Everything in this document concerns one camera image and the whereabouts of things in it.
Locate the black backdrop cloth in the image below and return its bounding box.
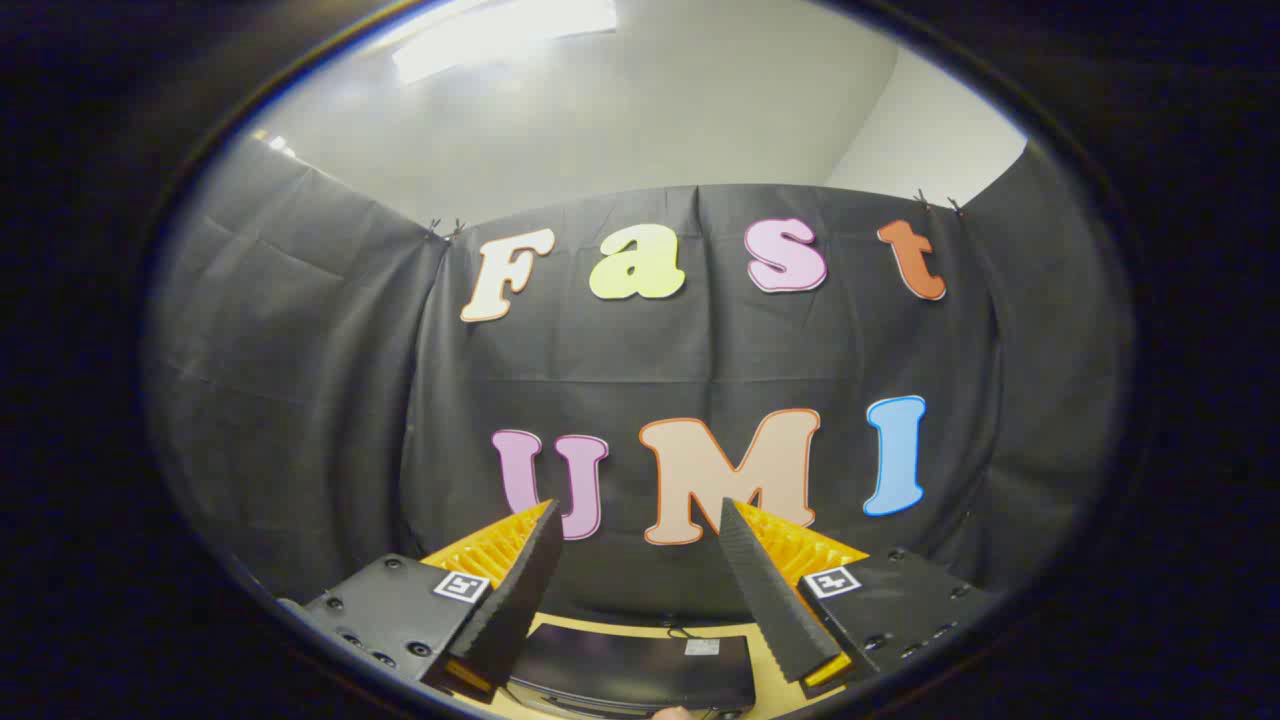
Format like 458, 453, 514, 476
140, 135, 1141, 626

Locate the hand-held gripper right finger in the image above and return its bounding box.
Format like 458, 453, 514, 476
718, 496, 993, 701

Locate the black toaster oven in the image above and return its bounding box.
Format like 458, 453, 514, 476
508, 622, 758, 717

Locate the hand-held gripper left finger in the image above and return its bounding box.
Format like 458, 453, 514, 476
278, 498, 566, 706

